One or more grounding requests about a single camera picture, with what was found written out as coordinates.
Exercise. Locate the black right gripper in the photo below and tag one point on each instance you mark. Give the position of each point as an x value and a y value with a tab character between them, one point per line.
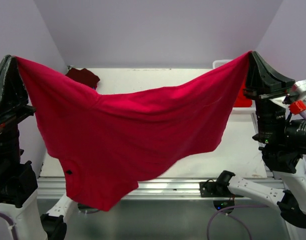
275	82

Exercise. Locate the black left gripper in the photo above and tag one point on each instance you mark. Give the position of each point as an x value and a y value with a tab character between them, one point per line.
8	91

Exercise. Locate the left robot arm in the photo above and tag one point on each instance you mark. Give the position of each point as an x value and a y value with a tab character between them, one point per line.
18	183

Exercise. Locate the bright red t-shirt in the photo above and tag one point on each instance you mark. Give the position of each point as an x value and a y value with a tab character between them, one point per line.
241	100

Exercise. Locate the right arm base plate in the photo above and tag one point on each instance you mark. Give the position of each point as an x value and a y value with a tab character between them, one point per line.
210	189

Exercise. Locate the dark maroon folded t-shirt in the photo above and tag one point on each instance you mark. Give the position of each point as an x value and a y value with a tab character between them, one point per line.
84	76

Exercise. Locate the white plastic basket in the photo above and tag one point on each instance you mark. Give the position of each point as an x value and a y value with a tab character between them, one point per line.
235	110

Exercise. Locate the aluminium mounting rail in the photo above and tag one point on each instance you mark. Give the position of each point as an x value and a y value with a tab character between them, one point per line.
237	153

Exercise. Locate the crimson t-shirt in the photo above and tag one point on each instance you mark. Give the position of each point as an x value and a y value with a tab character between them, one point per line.
107	144

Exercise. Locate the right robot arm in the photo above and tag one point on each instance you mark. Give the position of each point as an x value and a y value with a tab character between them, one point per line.
283	149

